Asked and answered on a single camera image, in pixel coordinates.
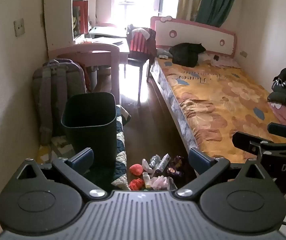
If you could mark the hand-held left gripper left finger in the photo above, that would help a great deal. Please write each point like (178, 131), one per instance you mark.
(81, 158)

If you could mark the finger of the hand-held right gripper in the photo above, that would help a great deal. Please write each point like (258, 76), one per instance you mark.
(248, 141)
(285, 130)

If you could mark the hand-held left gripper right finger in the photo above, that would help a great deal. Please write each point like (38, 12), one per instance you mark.
(200, 158)

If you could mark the dark purple snack packet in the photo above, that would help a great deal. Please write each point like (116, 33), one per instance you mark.
(176, 167)

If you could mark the long white packet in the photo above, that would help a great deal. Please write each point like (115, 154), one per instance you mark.
(163, 163)

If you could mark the black trash bin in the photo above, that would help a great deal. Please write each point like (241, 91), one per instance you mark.
(87, 120)

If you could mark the white pink tissue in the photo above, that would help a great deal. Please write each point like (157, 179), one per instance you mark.
(161, 183)

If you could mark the pink white wrapper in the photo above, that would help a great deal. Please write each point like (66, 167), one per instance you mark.
(146, 165)

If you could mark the small clear bottle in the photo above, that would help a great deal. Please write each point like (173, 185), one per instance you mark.
(147, 180)

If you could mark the patchwork quilt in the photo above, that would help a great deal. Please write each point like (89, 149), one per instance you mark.
(120, 155)

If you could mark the bed with orange floral sheet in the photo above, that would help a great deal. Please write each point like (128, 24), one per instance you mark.
(220, 100)

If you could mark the grey purple backpack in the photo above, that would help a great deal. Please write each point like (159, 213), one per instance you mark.
(57, 90)

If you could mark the white pink pillow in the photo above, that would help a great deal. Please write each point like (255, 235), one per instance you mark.
(223, 60)

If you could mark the pink desk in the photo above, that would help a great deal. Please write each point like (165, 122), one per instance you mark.
(95, 52)

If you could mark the grey cloth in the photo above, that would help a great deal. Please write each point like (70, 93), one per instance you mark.
(164, 53)

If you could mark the dark wooden chair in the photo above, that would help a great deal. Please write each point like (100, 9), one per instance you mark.
(135, 61)

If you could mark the pink white bed headboard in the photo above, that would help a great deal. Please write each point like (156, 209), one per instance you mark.
(195, 33)

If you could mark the papers on desk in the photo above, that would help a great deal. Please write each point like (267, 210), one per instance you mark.
(105, 36)

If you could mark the red black striped garment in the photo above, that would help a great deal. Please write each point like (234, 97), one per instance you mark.
(139, 42)

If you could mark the red box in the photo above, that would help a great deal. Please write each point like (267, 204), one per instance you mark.
(80, 17)

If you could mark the green curtain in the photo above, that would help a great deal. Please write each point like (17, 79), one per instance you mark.
(215, 2)

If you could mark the white bookshelf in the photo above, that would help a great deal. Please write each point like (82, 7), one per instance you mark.
(57, 17)

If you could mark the yellow patterned curtain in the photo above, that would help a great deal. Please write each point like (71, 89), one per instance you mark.
(189, 0)

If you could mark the wall outlet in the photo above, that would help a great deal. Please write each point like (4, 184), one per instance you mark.
(243, 53)

